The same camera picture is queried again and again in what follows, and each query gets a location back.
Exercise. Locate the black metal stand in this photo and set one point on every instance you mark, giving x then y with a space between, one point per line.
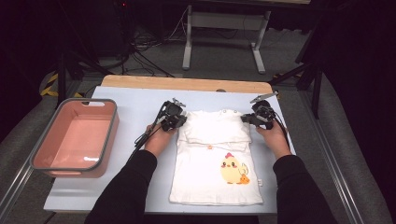
317 90
62 77

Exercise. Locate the aluminium floor rail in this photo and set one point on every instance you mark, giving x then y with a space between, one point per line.
336 174
15 186

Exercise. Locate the white metal desk frame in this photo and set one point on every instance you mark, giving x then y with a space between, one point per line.
224 20

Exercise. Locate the person's right hand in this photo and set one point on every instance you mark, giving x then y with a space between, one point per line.
275 140

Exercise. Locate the person's left hand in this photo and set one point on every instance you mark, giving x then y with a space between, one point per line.
157 140

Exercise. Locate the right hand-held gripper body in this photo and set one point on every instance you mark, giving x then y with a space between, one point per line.
264 112

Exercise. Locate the white baby shirt chick print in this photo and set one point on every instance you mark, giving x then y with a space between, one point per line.
202 174

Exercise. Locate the yellow black floor tape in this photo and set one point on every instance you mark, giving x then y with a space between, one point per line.
46 90

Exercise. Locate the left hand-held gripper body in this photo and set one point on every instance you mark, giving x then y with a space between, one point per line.
171 110

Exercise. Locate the pink plastic bin grey rim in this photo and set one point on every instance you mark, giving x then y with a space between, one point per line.
77 140

